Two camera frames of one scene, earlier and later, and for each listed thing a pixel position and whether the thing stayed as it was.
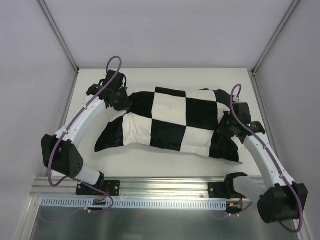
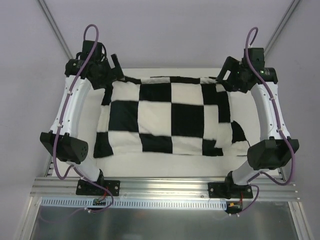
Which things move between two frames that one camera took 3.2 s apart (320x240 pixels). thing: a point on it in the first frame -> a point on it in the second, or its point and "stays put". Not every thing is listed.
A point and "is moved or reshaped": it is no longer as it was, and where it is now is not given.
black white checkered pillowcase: (175, 120) is moved or reshaped
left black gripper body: (121, 100) -> (110, 70)
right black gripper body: (227, 125) -> (227, 72)
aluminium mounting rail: (195, 187) stays put
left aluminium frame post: (69, 54) stays put
